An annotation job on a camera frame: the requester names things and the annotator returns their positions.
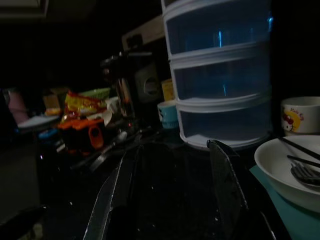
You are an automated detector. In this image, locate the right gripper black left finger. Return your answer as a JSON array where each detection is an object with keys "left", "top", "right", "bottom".
[{"left": 83, "top": 144, "right": 141, "bottom": 240}]

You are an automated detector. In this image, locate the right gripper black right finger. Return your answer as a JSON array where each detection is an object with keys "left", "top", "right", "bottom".
[{"left": 206, "top": 139, "right": 249, "bottom": 240}]

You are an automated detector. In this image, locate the white ceramic bowl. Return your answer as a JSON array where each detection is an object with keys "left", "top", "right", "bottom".
[{"left": 254, "top": 136, "right": 320, "bottom": 214}]

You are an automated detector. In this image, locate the steel spoon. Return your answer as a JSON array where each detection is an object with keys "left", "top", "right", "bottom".
[{"left": 99, "top": 130, "right": 129, "bottom": 156}]

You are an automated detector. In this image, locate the teal round plate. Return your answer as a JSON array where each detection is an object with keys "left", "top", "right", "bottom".
[{"left": 249, "top": 164, "right": 320, "bottom": 240}]

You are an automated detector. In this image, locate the orange and black tool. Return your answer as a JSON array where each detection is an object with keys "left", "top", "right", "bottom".
[{"left": 58, "top": 118, "right": 106, "bottom": 151}]

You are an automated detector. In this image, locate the steel fork with wide head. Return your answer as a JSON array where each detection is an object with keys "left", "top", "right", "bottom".
[{"left": 290, "top": 161, "right": 320, "bottom": 189}]

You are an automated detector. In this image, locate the black chopstick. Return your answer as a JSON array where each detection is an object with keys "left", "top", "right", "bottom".
[
  {"left": 275, "top": 136, "right": 320, "bottom": 161},
  {"left": 286, "top": 154, "right": 320, "bottom": 169}
]

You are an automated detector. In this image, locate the small blue plastic object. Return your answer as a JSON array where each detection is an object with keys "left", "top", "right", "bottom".
[{"left": 38, "top": 129, "right": 59, "bottom": 140}]

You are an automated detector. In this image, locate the light blue cup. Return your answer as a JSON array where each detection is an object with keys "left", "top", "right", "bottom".
[{"left": 157, "top": 100, "right": 179, "bottom": 130}]

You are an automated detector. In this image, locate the white cartoon cat mug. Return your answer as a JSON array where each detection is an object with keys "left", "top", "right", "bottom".
[{"left": 280, "top": 96, "right": 320, "bottom": 137}]

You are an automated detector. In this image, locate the small white cup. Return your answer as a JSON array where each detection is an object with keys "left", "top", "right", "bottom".
[{"left": 104, "top": 96, "right": 120, "bottom": 111}]

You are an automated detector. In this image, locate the red yellow snack packet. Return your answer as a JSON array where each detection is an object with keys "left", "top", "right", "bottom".
[{"left": 64, "top": 90, "right": 107, "bottom": 119}]

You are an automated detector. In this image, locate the flat white lid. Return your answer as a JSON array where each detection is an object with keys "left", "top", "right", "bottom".
[{"left": 18, "top": 115, "right": 60, "bottom": 130}]

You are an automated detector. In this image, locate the green plastic basket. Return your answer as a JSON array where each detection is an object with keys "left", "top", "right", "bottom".
[{"left": 79, "top": 87, "right": 111, "bottom": 100}]

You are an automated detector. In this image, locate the white blue plastic drawer tower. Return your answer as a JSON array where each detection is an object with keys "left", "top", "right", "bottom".
[{"left": 161, "top": 0, "right": 275, "bottom": 151}]

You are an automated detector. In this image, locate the small yellow box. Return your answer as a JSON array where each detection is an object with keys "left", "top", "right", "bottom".
[{"left": 161, "top": 79, "right": 176, "bottom": 102}]

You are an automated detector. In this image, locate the brown cardboard box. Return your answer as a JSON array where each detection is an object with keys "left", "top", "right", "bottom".
[{"left": 41, "top": 87, "right": 69, "bottom": 111}]

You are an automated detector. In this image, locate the pink plastic cup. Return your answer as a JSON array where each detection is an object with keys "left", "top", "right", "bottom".
[{"left": 6, "top": 90, "right": 29, "bottom": 124}]

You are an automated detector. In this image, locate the grey wall socket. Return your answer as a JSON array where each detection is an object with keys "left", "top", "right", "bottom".
[{"left": 134, "top": 64, "right": 161, "bottom": 104}]

